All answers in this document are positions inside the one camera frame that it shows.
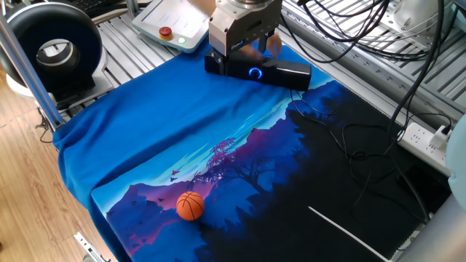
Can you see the silver Schunk gripper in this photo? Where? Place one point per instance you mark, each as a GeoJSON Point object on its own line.
{"type": "Point", "coordinates": [240, 29]}

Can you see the blue-lit speaker volume knob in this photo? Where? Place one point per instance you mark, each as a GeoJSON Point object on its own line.
{"type": "Point", "coordinates": [255, 73]}

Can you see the black speaker bar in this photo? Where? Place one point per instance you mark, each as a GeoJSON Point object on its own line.
{"type": "Point", "coordinates": [284, 76]}

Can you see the person's hand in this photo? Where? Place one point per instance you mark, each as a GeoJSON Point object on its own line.
{"type": "Point", "coordinates": [277, 43]}

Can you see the white teach pendant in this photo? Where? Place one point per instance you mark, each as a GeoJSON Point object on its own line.
{"type": "Point", "coordinates": [174, 18]}

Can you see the red emergency stop button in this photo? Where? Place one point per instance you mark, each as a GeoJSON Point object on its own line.
{"type": "Point", "coordinates": [165, 32]}

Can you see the blue landscape printed cloth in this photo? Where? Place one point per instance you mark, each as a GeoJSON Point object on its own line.
{"type": "Point", "coordinates": [145, 127]}

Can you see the orange mini basketball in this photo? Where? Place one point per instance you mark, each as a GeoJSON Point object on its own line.
{"type": "Point", "coordinates": [190, 206]}

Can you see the black keyboard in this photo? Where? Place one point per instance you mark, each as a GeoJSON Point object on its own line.
{"type": "Point", "coordinates": [87, 4]}

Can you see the white power strip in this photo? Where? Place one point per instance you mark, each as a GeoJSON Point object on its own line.
{"type": "Point", "coordinates": [418, 142]}

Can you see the thin white strip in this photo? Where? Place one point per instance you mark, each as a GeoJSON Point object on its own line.
{"type": "Point", "coordinates": [346, 232]}

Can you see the white plug adapter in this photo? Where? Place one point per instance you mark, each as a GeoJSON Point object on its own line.
{"type": "Point", "coordinates": [440, 138]}

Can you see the silver metal post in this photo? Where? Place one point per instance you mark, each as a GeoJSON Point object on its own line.
{"type": "Point", "coordinates": [133, 7]}

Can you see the aluminium frame post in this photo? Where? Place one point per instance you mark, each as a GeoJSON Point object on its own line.
{"type": "Point", "coordinates": [29, 76]}

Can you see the metal bracket rail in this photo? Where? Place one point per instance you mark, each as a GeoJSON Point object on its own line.
{"type": "Point", "coordinates": [85, 245]}

